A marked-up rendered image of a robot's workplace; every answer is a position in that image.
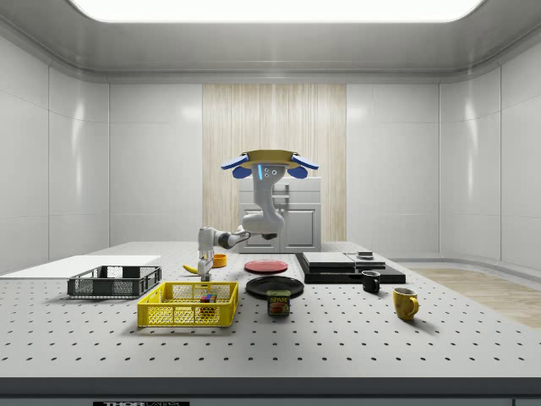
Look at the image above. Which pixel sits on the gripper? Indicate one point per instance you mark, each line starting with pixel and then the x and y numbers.
pixel 206 263

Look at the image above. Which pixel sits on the puzzle cube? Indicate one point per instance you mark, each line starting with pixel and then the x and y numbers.
pixel 208 299

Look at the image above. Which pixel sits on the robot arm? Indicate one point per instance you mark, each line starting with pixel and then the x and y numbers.
pixel 264 203

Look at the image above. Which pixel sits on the yellow bowl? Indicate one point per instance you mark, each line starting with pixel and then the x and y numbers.
pixel 220 261

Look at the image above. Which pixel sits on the banana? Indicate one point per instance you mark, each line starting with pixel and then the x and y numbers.
pixel 190 269

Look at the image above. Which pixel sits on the black plate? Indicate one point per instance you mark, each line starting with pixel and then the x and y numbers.
pixel 262 285

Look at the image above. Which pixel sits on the red plate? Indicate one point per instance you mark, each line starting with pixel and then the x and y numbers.
pixel 266 266

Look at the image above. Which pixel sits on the yellow basket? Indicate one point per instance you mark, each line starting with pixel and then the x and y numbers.
pixel 169 315

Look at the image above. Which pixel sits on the flat-sided can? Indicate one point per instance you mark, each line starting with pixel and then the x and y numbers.
pixel 278 304

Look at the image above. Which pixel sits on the white cabinet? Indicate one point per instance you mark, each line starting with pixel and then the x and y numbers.
pixel 300 228

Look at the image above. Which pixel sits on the dark grey basket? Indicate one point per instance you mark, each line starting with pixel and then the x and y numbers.
pixel 84 287

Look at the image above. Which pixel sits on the black stove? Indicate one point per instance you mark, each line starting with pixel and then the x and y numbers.
pixel 329 264

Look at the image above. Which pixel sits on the drone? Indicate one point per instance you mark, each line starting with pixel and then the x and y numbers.
pixel 270 156

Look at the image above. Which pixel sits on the white board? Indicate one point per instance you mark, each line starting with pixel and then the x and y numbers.
pixel 63 265

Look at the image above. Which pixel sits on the black mug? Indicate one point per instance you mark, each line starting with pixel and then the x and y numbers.
pixel 370 282

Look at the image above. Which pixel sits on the yellow mug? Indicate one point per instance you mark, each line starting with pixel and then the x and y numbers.
pixel 403 304

